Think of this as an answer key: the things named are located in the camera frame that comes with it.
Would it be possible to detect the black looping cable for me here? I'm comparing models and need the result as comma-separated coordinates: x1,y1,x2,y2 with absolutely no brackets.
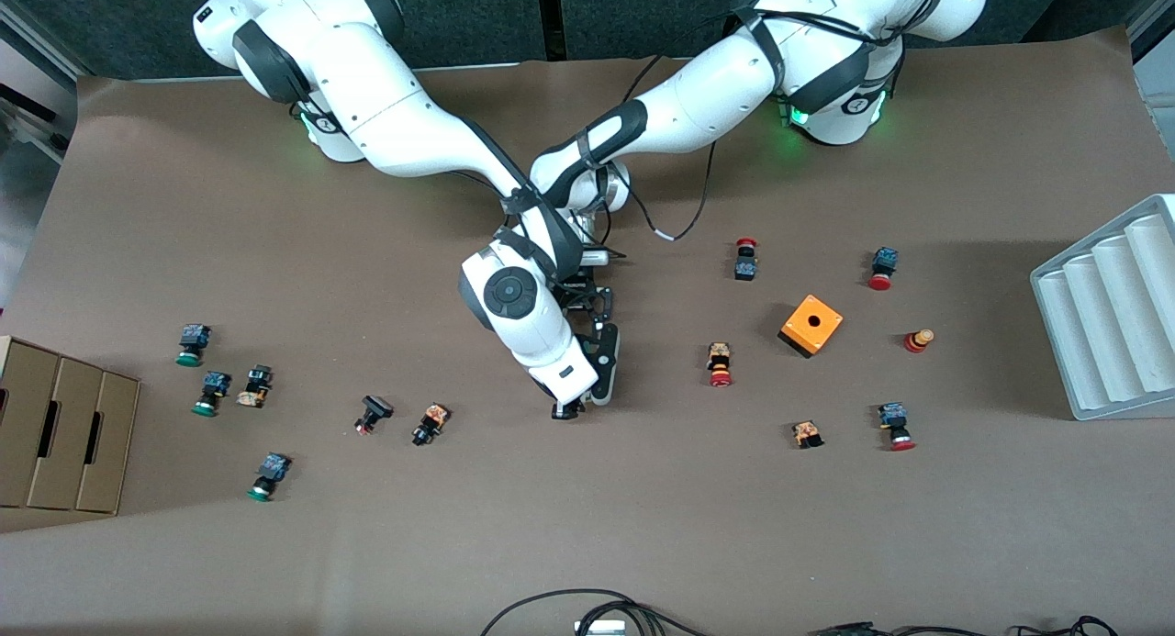
479,588,708,636

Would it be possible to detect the brown cardboard divider box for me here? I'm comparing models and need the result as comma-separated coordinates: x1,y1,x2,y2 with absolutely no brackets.
0,335,140,516

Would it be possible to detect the brown paper table cover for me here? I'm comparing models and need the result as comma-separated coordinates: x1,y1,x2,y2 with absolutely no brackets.
0,26,1175,636

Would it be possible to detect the orange button enclosure box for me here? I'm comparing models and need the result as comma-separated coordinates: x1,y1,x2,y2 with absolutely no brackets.
778,294,844,359

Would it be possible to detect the black thin cable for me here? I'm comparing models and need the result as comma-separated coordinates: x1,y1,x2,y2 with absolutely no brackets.
1010,615,1121,636

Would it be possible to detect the aluminium frame rail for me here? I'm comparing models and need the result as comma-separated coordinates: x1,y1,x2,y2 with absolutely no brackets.
1127,0,1175,123
0,84,67,164

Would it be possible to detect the black square button red base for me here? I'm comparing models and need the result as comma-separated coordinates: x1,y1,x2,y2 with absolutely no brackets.
354,395,395,436

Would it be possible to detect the black plug with cable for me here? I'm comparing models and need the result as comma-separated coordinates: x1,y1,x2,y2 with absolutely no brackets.
808,620,1011,636

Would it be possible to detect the green push button blue block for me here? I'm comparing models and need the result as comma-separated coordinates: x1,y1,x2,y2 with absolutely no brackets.
176,324,212,368
247,452,292,503
192,372,232,418

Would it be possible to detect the grey ribbed plastic tray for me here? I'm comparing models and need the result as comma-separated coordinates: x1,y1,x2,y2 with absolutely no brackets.
1030,194,1175,421

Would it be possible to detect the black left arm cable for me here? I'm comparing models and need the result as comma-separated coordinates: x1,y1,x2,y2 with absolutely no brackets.
624,53,719,244

